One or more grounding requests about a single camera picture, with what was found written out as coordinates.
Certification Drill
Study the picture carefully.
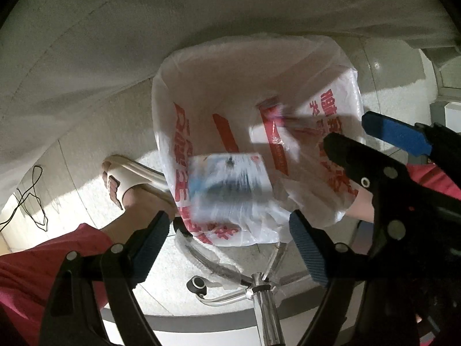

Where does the white slipper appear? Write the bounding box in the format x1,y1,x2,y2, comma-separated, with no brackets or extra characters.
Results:
102,155,170,211

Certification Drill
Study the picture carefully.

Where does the blue white snack packet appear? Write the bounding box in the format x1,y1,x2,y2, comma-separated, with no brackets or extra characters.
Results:
187,152,273,224

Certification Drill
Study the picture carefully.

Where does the person's left leg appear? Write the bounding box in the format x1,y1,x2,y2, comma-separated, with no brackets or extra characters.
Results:
103,162,177,249

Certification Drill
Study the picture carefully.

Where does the white red-printed plastic bag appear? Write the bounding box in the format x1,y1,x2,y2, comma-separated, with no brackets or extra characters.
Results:
151,33,368,247

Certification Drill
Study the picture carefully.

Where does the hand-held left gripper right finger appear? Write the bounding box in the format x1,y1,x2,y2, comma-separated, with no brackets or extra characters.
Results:
289,210,376,346

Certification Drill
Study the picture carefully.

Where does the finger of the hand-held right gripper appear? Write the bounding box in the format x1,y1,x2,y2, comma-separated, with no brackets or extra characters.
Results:
323,132,461,256
361,111,461,174

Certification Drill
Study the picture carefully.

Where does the white bed sheet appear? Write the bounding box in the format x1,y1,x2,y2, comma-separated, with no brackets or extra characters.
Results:
0,0,458,206

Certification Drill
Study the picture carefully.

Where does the chrome swivel chair base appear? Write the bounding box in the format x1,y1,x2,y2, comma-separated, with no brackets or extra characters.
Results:
173,220,314,346

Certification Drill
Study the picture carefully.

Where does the black cable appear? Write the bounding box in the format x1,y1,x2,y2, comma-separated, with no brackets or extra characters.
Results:
0,166,49,231

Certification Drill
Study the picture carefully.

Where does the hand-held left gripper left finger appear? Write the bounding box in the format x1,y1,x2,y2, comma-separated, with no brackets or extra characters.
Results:
39,210,171,346

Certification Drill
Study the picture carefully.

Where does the grey furniture piece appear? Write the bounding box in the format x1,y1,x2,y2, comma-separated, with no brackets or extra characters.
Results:
420,40,461,130

